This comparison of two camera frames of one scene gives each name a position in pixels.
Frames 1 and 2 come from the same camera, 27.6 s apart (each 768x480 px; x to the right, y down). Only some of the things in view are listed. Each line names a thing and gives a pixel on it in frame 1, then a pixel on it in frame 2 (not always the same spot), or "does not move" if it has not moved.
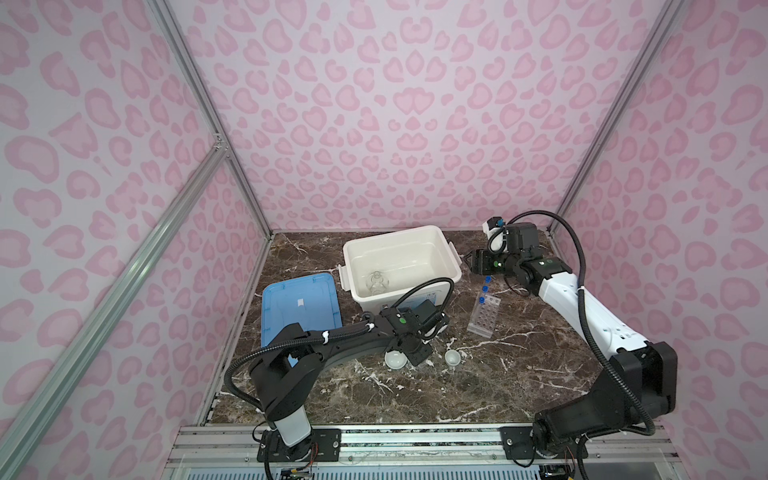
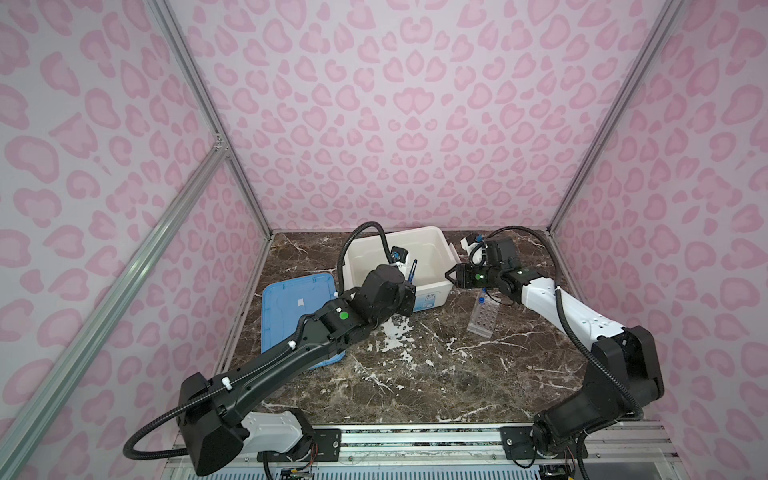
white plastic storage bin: (380, 268) does not move
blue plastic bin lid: (311, 302) does not move
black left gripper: (422, 356) → (408, 293)
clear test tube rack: (484, 316) does not move
